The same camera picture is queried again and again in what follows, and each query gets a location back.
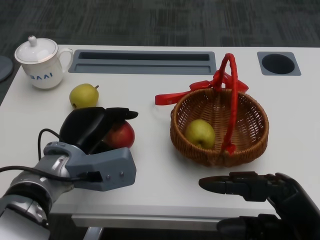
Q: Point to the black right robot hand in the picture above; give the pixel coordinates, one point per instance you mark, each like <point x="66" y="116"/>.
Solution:
<point x="295" y="200"/>

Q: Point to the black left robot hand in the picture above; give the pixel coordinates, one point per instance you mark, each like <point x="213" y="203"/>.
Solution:
<point x="82" y="125"/>

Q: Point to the red apple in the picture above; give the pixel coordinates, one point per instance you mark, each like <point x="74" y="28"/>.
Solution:
<point x="123" y="136"/>

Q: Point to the green apple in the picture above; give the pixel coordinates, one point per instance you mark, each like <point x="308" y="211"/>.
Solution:
<point x="200" y="132"/>

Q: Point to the yellow-green pear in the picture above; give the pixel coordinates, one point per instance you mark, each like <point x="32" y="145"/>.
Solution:
<point x="83" y="96"/>

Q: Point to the white ceramic mug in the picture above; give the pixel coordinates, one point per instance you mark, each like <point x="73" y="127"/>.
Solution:
<point x="43" y="75"/>

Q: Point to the white mug lid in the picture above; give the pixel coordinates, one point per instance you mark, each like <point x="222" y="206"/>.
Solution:
<point x="36" y="52"/>

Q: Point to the red ribbon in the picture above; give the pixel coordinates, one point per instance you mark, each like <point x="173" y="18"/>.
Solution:
<point x="166" y="98"/>

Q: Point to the grey round disc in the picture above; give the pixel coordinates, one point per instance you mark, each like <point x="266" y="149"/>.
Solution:
<point x="4" y="68"/>

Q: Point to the grey table leg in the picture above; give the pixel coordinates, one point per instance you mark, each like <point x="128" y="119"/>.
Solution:
<point x="93" y="233"/>

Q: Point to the grey round grommet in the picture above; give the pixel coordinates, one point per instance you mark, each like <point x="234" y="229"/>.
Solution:
<point x="278" y="63"/>

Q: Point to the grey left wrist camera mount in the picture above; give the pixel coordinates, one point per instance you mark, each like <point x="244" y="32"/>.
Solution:
<point x="110" y="165"/>

